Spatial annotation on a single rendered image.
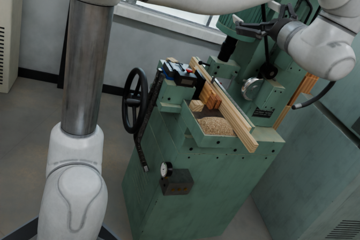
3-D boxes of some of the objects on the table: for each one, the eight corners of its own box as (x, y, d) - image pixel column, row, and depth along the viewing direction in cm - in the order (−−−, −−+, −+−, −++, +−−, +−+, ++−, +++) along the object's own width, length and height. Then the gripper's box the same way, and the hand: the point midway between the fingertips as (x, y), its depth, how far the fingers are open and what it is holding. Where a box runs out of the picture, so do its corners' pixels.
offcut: (201, 111, 115) (204, 105, 114) (192, 111, 113) (195, 104, 111) (197, 106, 118) (200, 100, 116) (188, 106, 115) (191, 99, 114)
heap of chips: (196, 118, 109) (200, 111, 107) (225, 121, 116) (229, 113, 114) (205, 134, 102) (209, 126, 101) (235, 135, 109) (240, 128, 107)
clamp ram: (177, 84, 128) (184, 67, 123) (191, 86, 131) (198, 69, 127) (184, 95, 121) (191, 77, 117) (199, 97, 124) (206, 80, 120)
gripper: (252, 62, 83) (220, 34, 100) (325, 28, 85) (283, 6, 101) (249, 40, 79) (216, 14, 95) (327, 5, 80) (282, -15, 96)
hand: (252, 11), depth 97 cm, fingers open, 13 cm apart
